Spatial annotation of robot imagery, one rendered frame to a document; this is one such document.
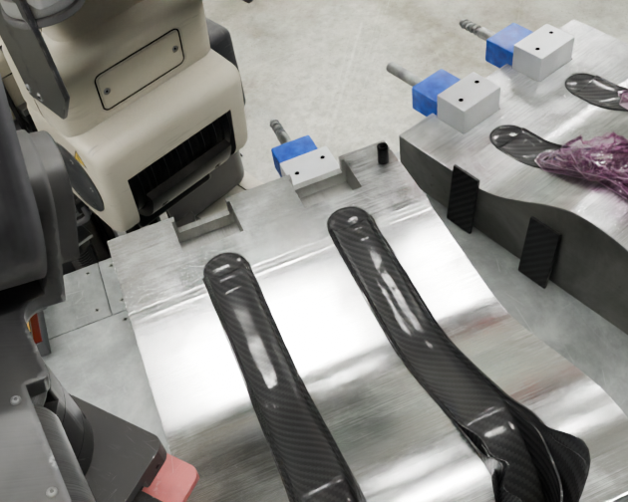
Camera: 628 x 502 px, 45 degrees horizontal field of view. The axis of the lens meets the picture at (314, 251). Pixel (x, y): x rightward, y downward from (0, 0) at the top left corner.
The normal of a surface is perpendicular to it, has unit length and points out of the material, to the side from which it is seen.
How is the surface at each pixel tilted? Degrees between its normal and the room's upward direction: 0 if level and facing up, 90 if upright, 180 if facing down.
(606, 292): 90
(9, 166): 60
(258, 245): 0
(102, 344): 0
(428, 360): 20
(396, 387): 26
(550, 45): 0
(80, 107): 98
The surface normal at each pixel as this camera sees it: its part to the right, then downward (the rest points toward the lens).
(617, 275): -0.77, 0.54
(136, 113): -0.02, -0.58
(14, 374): 0.15, -0.70
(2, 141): 0.51, 0.13
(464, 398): -0.26, -0.89
